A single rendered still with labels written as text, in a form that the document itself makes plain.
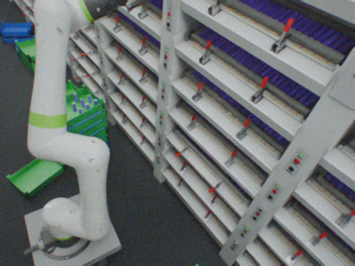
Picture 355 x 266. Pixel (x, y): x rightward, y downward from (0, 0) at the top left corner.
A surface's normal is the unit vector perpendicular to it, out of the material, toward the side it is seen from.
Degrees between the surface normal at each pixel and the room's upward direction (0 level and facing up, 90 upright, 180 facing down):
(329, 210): 19
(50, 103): 60
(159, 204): 0
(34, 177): 0
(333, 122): 90
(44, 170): 0
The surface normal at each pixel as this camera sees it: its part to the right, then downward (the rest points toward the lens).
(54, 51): 0.44, 0.39
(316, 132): -0.78, 0.41
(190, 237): 0.10, -0.67
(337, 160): -0.16, -0.50
